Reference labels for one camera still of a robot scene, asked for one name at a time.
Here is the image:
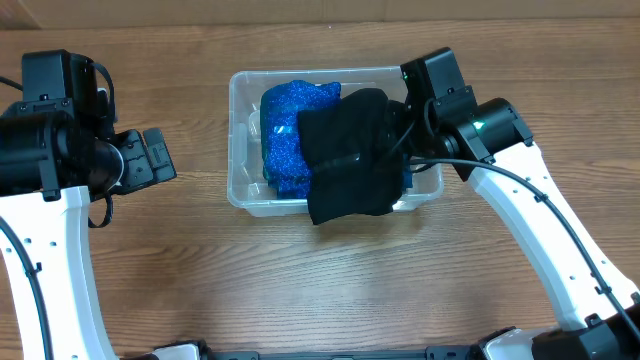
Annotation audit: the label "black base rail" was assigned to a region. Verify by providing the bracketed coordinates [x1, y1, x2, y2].
[203, 345, 484, 360]

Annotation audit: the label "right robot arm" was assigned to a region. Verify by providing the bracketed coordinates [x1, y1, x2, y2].
[392, 48, 639, 359]

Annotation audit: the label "clear plastic storage bin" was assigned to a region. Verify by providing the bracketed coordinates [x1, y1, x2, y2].
[228, 66, 444, 216]

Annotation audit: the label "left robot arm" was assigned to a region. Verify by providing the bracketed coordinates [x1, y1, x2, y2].
[1, 50, 176, 359]

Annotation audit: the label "dark blue jeans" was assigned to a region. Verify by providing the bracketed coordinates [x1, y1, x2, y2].
[402, 167, 413, 192]

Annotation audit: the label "blue green sequin garment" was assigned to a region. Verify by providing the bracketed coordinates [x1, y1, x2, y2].
[260, 80, 341, 199]

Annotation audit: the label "large black garment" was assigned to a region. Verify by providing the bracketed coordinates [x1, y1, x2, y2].
[298, 88, 405, 225]

